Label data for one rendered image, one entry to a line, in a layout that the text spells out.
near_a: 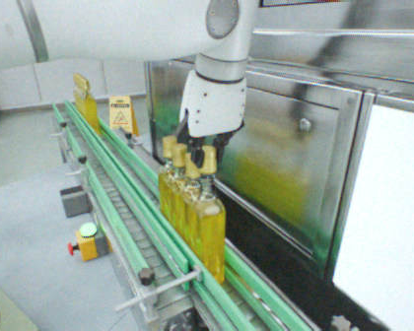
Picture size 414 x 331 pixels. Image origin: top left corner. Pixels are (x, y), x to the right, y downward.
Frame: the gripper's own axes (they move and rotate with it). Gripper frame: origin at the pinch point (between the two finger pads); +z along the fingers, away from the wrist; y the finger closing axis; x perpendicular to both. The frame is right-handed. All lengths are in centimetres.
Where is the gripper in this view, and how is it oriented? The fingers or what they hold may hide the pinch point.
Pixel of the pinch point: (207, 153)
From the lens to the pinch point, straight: 54.7
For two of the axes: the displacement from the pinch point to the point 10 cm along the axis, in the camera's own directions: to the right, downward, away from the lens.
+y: -8.7, 2.1, -4.5
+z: -1.3, 7.9, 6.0
